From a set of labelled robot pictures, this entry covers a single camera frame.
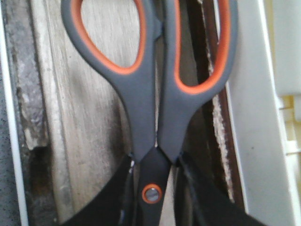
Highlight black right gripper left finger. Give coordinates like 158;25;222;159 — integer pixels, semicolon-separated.
62;155;135;226

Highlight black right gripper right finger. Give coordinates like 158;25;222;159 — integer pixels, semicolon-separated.
174;152;264;226

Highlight grey orange scissors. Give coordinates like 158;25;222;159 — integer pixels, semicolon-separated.
61;0;238;226

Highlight white plastic tray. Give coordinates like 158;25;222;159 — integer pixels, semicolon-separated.
228;0;301;226

